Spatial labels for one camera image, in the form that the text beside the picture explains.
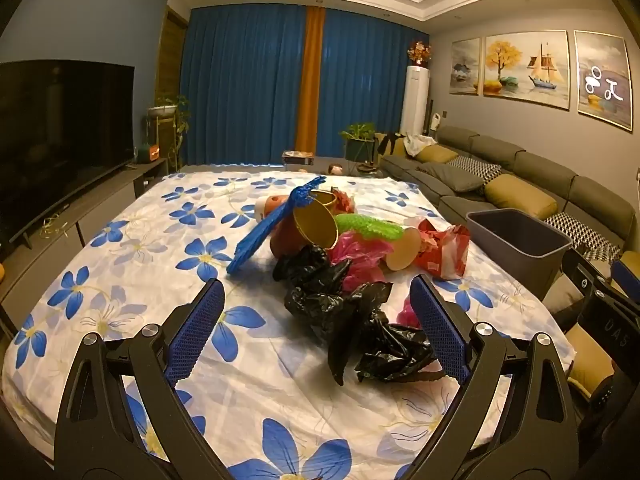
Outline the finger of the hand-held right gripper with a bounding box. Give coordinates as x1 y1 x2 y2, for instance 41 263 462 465
610 259 640 303
562 248 621 311

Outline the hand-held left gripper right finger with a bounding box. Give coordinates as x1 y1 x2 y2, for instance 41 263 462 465
400 275 581 480

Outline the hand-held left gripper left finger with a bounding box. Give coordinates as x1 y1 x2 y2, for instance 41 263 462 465
54 277 236 480

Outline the black plastic bag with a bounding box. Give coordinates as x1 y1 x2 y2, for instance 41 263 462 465
272 244 394 328
327 305 448 387

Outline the grey plastic bin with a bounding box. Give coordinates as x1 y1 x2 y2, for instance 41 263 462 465
466 208 573 292

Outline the red and white packaging bag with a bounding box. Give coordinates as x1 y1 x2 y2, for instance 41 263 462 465
415 217 472 281

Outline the printed paper cup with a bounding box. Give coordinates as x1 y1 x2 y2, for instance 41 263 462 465
384 226 420 272

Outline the pink plastic bag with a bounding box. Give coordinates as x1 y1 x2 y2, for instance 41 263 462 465
330 235 426 328

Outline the blue plastic strip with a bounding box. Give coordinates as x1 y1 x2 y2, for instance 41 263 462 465
226 176 326 275

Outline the green plastic bag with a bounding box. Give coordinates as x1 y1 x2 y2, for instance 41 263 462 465
334 212 405 244

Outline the orange paper cup white lid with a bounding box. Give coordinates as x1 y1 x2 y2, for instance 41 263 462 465
255 196 284 224

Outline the red cup with gold inside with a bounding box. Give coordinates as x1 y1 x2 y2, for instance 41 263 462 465
270 190 341 261

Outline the red snack wrapper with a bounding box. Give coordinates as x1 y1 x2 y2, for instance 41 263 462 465
332 187 357 216

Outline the houndstooth pillow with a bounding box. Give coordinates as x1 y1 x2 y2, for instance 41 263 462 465
447 156 503 184
542 212 623 262

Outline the large yellow pillow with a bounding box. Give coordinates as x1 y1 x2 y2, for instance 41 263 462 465
484 175 558 221

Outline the grey sectional sofa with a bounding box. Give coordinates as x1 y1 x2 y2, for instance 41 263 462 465
379 125 640 273

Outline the grey cushion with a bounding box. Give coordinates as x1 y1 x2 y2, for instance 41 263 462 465
419 165 483 194

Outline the grey television cabinet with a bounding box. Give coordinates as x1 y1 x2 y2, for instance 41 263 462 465
0 157 168 321

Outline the dark coffee table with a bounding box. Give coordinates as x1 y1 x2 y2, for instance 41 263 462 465
179 161 387 179

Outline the small yellow pillow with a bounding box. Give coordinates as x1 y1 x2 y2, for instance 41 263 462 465
415 146 458 164

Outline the white cloth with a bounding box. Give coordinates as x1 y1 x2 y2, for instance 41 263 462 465
404 132 437 157

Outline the black garment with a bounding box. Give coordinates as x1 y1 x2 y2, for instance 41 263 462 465
376 132 406 157

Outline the grey abstract painting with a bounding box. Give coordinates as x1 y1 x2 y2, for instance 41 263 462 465
574 31 633 132

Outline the potted plant in green pot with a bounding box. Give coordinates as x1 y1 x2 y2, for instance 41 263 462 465
340 122 377 162

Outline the sailboat and tree painting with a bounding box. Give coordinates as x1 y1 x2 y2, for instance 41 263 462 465
482 30 571 111

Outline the potted plant on gold stand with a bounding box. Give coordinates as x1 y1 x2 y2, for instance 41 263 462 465
146 95 192 171

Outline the white floor air conditioner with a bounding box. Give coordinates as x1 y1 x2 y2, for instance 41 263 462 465
400 66 432 136

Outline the black television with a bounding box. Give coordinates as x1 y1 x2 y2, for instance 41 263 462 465
0 60 136 251

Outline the small landscape painting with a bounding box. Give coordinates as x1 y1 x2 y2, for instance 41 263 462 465
449 37 482 96

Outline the blue curtain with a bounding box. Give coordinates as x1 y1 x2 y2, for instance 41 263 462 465
314 7 432 159
179 5 308 167

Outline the orange curtain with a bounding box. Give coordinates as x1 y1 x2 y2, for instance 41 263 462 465
296 6 327 153

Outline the artificial flower decoration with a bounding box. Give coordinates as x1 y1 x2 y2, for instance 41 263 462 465
407 40 432 68

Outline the wooden wall panel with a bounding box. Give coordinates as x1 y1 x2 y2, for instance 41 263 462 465
157 7 189 102

